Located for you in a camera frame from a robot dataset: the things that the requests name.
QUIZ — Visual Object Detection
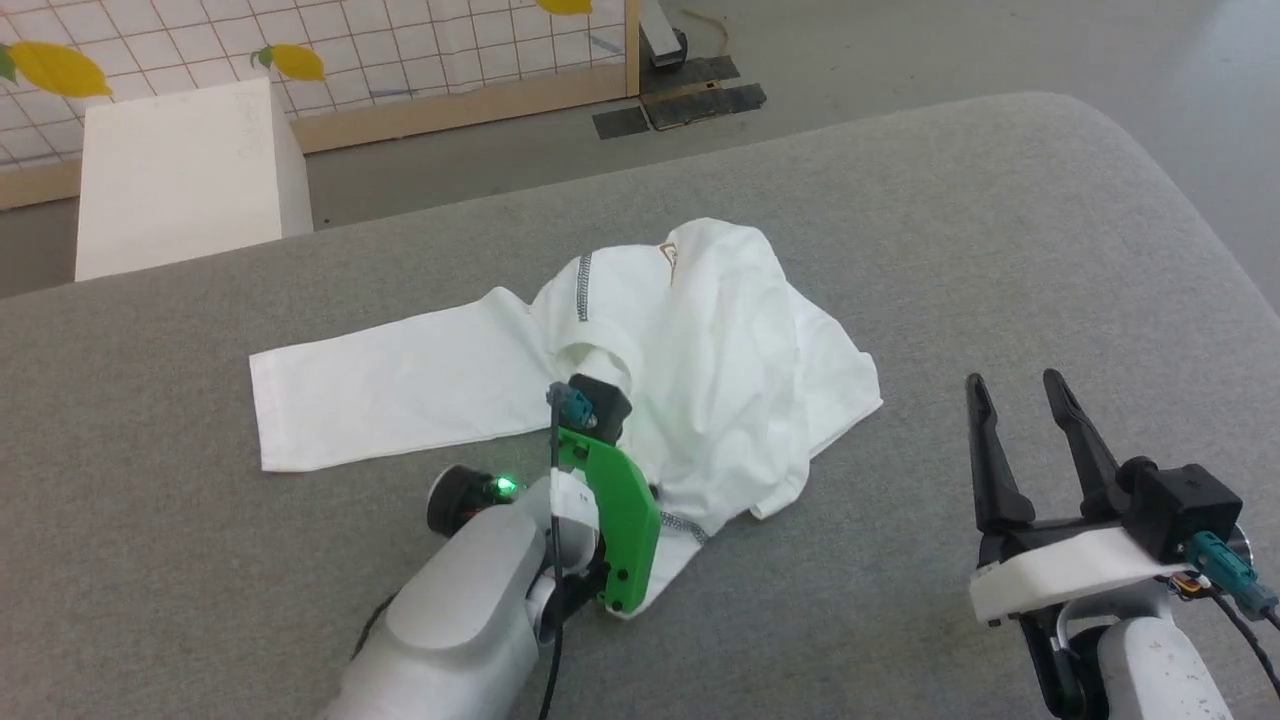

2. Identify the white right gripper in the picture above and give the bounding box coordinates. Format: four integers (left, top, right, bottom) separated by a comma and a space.
965, 368, 1183, 628

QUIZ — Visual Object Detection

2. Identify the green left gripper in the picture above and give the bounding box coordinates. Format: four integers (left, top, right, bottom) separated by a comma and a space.
555, 430, 662, 616

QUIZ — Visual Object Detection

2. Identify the white long-sleeved shirt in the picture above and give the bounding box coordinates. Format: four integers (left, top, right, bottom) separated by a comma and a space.
248, 217, 884, 619

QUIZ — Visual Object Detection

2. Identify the small black floor mat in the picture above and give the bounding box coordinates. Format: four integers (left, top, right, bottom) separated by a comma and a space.
592, 104, 652, 141

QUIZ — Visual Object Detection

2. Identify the grey wheeled stand foot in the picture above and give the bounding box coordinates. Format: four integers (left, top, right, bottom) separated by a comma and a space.
640, 0, 691, 70

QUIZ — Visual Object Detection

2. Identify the wood-framed tile-print lemon panel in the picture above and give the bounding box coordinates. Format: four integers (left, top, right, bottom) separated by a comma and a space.
0, 0, 642, 212

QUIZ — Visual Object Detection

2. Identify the white rectangular block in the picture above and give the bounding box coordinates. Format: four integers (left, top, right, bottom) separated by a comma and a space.
74, 77, 315, 284

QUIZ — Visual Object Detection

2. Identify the black cable with teal plug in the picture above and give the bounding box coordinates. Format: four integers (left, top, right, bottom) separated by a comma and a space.
1165, 532, 1280, 703

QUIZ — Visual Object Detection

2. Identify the thin yellow floor cord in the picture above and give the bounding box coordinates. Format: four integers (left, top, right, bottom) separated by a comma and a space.
682, 8, 732, 53

